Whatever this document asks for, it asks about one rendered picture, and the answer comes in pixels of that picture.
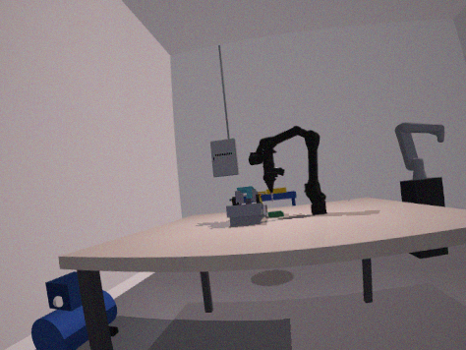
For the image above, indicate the green tray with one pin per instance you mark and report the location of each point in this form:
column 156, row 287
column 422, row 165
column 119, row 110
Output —
column 276, row 213

